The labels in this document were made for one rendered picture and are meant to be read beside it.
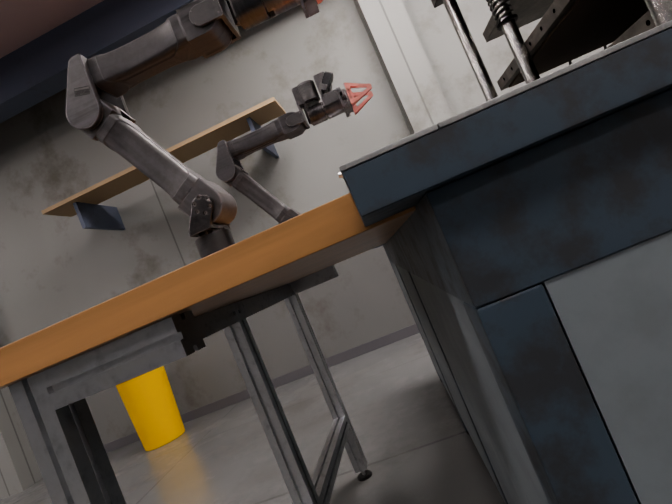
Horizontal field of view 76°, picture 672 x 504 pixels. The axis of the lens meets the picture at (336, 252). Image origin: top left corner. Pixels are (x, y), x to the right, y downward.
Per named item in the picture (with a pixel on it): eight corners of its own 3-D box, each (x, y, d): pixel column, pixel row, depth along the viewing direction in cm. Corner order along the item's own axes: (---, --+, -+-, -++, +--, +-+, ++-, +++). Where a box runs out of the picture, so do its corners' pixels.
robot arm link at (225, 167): (302, 115, 137) (217, 153, 141) (295, 106, 128) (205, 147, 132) (316, 150, 136) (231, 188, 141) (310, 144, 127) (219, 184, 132)
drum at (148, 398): (197, 422, 363) (171, 356, 365) (173, 443, 326) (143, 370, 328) (159, 437, 370) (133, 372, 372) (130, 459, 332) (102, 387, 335)
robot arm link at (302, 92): (316, 86, 136) (282, 102, 138) (310, 76, 128) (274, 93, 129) (329, 120, 136) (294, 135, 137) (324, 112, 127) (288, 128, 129)
